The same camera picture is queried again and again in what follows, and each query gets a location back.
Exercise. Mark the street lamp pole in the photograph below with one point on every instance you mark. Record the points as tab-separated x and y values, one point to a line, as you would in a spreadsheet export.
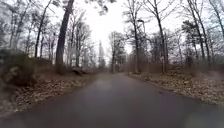
144	46

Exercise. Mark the grey asphalt path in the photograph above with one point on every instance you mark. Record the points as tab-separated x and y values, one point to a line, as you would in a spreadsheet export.
113	103

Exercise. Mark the wood of bare trees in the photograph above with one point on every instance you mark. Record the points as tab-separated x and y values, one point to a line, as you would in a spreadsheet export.
40	36
160	43

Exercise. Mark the thick dark tree trunk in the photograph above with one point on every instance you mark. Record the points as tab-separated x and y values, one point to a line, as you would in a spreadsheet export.
62	40

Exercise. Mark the leaf-covered ground strip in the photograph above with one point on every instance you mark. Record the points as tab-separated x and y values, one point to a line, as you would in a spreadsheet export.
46	89
195	86

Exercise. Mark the dark bush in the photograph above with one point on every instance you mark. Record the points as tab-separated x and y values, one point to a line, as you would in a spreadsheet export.
15	68

